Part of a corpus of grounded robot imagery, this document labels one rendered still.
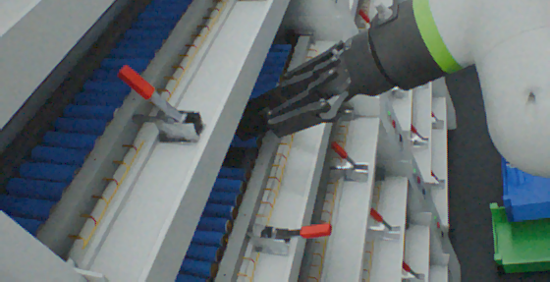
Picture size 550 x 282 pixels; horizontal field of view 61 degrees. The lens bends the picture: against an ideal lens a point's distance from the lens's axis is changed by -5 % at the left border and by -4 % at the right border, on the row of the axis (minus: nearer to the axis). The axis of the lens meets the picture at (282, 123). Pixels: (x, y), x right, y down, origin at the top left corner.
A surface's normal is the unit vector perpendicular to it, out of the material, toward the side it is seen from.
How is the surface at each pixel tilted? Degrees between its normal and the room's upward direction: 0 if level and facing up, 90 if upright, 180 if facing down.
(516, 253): 0
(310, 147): 19
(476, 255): 0
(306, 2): 90
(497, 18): 37
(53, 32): 108
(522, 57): 25
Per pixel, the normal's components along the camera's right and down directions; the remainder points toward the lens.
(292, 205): -0.15, -0.73
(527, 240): -0.45, -0.70
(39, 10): 0.96, 0.04
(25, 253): 0.87, -0.19
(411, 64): -0.26, 0.65
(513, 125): -0.89, 0.15
